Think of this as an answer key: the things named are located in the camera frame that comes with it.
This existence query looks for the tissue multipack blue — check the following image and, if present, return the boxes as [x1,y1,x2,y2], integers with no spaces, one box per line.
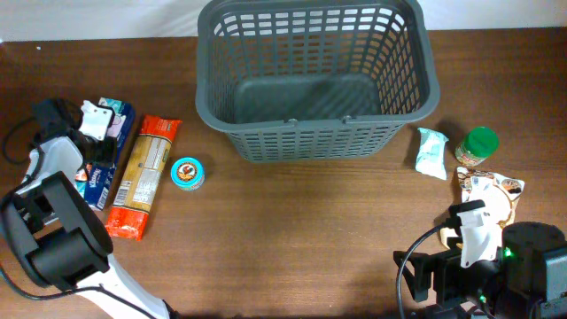
[75,97,136,211]

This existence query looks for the spaghetti pack red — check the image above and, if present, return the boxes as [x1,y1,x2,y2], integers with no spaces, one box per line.
[105,114,182,240]

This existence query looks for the small round blue tin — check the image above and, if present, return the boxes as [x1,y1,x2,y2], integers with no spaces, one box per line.
[170,157,206,191]

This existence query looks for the rice bag beige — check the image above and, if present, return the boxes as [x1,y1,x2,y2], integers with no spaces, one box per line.
[456,167,524,246]

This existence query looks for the grey plastic basket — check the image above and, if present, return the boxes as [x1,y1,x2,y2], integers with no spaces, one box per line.
[195,0,440,163]

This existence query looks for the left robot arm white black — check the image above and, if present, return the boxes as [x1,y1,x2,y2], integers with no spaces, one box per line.
[1,98,179,318]

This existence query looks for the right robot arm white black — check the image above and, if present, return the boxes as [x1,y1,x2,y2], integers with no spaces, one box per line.
[393,222,566,318]

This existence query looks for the white teal wrapped packet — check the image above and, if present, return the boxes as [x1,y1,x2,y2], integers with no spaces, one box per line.
[416,128,448,180]

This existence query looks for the green lid jar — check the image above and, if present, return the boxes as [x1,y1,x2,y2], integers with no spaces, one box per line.
[454,127,500,167]

